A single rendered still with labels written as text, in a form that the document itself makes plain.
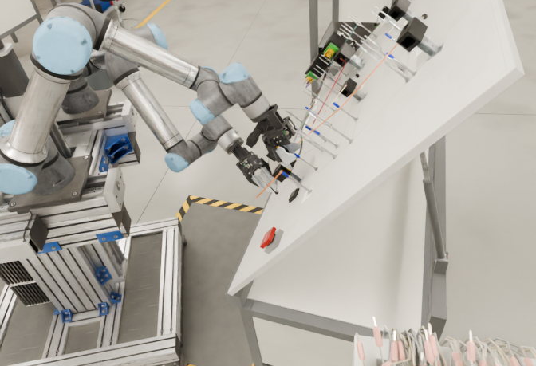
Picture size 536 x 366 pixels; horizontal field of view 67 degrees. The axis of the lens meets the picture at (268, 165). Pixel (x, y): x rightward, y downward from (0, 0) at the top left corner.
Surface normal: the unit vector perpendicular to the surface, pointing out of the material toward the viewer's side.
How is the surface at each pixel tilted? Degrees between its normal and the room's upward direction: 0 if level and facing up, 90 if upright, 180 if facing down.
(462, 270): 0
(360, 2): 90
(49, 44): 84
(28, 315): 0
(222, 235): 0
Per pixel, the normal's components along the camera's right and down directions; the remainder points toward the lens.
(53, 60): 0.27, 0.51
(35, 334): -0.09, -0.76
